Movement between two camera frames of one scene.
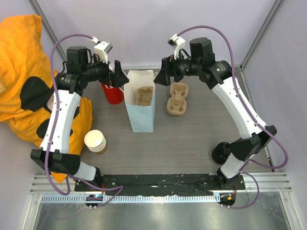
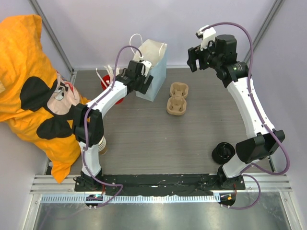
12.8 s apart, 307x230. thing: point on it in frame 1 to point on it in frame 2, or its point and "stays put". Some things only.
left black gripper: [120, 78] to [144, 87]
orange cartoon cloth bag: [26, 78] stays put
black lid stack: [220, 152] stays put
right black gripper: [168, 69] to [198, 54]
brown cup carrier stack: [176, 103] stays put
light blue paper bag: [139, 97] to [155, 52]
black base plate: [181, 182] stays put
